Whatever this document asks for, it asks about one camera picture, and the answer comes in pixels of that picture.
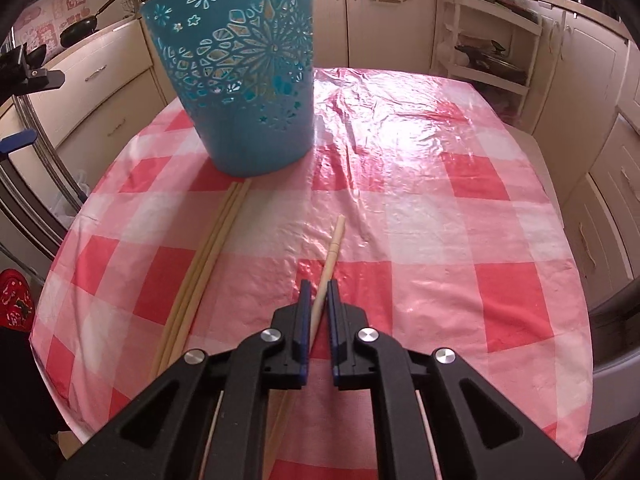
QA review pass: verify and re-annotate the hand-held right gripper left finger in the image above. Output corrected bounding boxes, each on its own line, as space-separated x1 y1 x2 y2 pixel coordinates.
57 280 313 480

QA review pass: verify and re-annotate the white shelf trolley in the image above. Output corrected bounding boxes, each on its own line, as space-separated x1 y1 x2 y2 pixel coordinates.
432 0 544 127

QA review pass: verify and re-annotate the cream cabinet door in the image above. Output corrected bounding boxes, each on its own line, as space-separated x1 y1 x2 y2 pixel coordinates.
561 110 640 287
348 0 442 74
542 10 629 182
313 0 350 69

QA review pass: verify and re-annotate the wooden chopstick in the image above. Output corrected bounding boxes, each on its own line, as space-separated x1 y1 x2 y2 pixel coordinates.
160 181 246 367
150 184 240 377
262 215 347 466
170 179 252 359

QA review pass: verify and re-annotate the white plastic bag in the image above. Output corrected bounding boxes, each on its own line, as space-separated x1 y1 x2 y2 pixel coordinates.
50 170 92 232

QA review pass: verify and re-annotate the teal perforated plastic basket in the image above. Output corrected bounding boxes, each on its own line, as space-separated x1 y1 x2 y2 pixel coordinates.
139 0 316 179

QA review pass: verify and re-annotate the cream kitchen drawer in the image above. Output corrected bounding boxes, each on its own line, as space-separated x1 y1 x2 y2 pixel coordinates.
50 67 167 162
27 21 153 111

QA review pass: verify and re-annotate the black frying pan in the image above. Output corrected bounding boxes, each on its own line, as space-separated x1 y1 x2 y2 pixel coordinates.
60 0 122 49

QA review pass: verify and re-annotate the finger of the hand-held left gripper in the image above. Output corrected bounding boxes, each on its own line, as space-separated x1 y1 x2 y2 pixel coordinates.
0 129 39 154
0 44 67 95

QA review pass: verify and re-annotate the dark pot with lid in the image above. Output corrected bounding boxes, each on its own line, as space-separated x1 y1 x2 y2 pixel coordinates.
454 40 529 87

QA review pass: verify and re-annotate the dark sliding door frame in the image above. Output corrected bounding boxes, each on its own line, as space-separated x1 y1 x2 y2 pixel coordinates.
0 95 82 262

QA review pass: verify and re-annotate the red white checked tablecloth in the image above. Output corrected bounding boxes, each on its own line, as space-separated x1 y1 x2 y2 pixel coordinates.
30 66 594 480

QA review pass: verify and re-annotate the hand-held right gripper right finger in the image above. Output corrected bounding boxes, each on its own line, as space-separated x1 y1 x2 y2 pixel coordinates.
326 282 586 480

